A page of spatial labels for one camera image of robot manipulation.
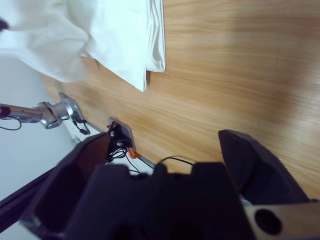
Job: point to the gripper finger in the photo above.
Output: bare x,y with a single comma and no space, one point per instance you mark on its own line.
65,185
255,167

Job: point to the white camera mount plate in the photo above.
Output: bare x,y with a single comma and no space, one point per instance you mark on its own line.
126,130

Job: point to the orange clamp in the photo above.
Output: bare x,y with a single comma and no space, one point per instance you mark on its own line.
133,154

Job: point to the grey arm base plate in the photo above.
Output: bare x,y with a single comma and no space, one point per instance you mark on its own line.
72,107

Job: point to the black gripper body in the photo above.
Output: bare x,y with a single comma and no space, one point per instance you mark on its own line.
3,25

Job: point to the white t-shirt with black print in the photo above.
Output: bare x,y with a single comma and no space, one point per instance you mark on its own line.
112,37

